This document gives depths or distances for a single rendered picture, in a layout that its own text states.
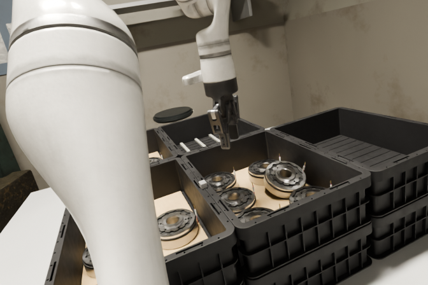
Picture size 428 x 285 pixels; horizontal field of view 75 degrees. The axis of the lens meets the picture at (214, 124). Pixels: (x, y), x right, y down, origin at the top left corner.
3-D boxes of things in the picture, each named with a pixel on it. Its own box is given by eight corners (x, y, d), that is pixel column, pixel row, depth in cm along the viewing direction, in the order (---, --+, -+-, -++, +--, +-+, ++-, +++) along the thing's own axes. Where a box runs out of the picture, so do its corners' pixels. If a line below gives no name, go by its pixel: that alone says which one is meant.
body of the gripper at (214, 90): (228, 77, 57) (235, 121, 60) (240, 70, 64) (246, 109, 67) (195, 81, 60) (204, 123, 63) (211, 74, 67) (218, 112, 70)
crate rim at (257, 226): (376, 184, 55) (375, 173, 54) (241, 243, 46) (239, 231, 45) (267, 135, 91) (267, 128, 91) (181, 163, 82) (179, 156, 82)
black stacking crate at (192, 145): (271, 161, 94) (266, 130, 91) (188, 191, 85) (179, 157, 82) (225, 134, 130) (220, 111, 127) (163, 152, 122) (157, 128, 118)
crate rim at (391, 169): (472, 141, 64) (474, 131, 63) (376, 184, 55) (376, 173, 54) (339, 112, 100) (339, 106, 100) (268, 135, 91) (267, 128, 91)
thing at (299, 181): (314, 184, 69) (314, 182, 69) (278, 196, 66) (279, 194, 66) (290, 158, 76) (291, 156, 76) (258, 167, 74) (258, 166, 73)
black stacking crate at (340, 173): (375, 224, 58) (374, 175, 55) (249, 287, 49) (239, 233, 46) (271, 162, 94) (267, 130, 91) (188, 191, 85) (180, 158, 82)
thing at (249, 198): (263, 201, 65) (262, 200, 65) (223, 217, 62) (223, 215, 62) (243, 184, 74) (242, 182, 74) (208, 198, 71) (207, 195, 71)
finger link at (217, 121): (207, 109, 59) (215, 130, 62) (205, 113, 58) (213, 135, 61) (219, 107, 58) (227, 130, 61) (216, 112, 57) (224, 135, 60)
